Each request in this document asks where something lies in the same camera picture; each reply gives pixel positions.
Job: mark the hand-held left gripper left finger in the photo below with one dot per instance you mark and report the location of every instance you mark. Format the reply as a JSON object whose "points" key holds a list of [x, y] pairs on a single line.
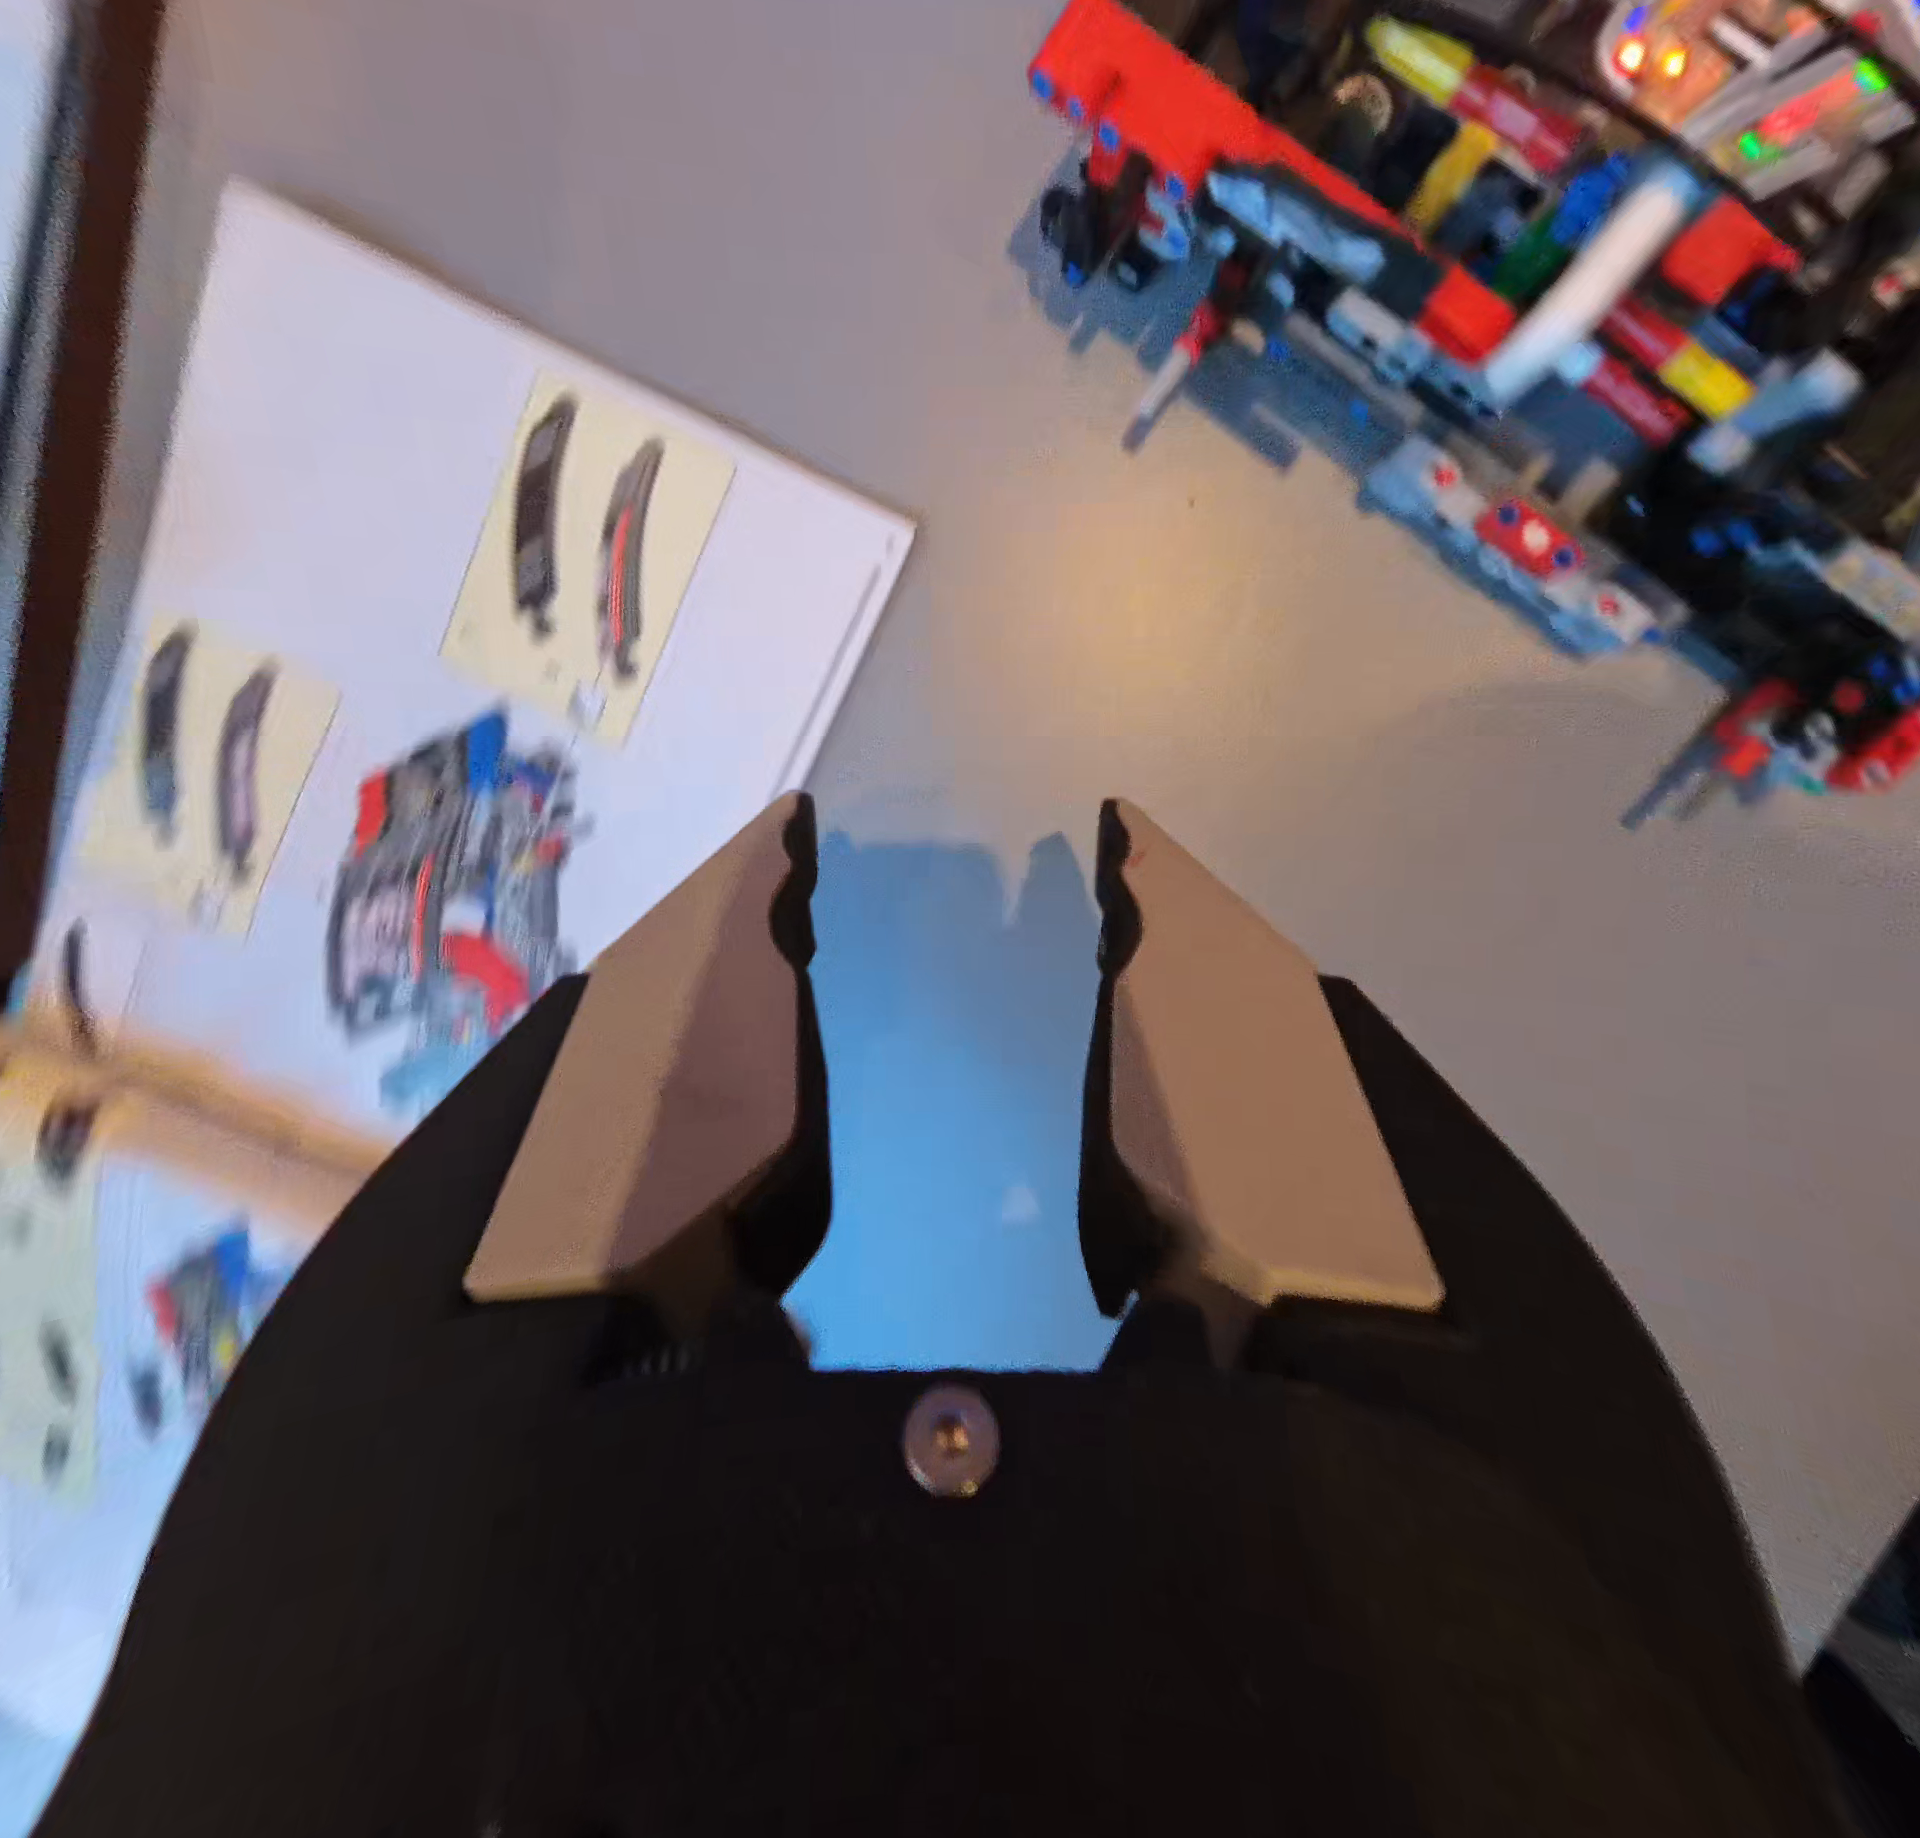
{"points": [[646, 1105]]}

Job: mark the grey desk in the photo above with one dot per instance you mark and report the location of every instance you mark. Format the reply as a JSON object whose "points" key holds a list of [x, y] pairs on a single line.
{"points": [[1200, 669]]}

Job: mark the toy brick car assembly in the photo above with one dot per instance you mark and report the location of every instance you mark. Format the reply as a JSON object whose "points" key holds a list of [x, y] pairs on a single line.
{"points": [[1170, 84]]}

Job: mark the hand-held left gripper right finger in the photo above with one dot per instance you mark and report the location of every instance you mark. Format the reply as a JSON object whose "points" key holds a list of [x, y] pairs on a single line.
{"points": [[1261, 1119]]}

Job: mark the toy brick car front chassis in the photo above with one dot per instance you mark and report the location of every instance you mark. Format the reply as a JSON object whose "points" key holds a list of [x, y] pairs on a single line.
{"points": [[1531, 535]]}

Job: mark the open instruction booklet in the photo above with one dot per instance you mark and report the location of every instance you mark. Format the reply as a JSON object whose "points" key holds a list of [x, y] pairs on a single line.
{"points": [[330, 369]]}

